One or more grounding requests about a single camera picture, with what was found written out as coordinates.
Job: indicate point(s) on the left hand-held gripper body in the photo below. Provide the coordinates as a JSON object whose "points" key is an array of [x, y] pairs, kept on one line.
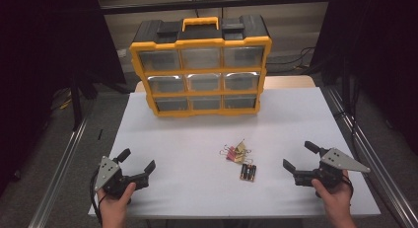
{"points": [[108, 172]]}

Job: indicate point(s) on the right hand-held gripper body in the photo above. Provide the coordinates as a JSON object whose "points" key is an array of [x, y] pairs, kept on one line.
{"points": [[341, 162]]}

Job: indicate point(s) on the black gold battery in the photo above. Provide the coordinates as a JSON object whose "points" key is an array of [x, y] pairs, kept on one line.
{"points": [[249, 173], [242, 172], [253, 174], [245, 173]]}

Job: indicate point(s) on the pink binder clip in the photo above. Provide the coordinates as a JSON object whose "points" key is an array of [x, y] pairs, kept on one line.
{"points": [[230, 154]]}

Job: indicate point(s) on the yellow black drawer organizer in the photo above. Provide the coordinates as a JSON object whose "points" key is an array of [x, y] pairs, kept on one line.
{"points": [[203, 42]]}

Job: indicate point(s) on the person's left hand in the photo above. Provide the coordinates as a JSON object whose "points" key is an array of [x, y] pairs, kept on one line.
{"points": [[115, 208]]}

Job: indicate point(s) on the person's right hand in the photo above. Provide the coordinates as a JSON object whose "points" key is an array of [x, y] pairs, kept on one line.
{"points": [[336, 201]]}

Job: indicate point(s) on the small black floor object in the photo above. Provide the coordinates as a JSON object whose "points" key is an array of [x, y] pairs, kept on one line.
{"points": [[100, 134]]}

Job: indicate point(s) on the black metal stand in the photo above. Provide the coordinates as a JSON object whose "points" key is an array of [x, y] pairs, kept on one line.
{"points": [[77, 113]]}

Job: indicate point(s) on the dark curtain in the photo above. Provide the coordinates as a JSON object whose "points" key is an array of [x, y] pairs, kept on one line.
{"points": [[39, 57], [387, 57]]}

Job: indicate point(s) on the rows of clear organizer drawers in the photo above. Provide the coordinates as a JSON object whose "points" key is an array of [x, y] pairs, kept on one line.
{"points": [[201, 57]]}

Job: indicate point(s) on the aluminium floor rail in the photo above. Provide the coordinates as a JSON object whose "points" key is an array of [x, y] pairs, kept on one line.
{"points": [[55, 182], [390, 195]]}

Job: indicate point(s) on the white wall socket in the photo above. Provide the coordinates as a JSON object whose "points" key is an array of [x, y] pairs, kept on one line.
{"points": [[122, 53]]}

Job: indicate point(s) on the black horizontal wall bar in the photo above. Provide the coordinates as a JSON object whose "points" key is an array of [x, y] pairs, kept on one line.
{"points": [[148, 7]]}

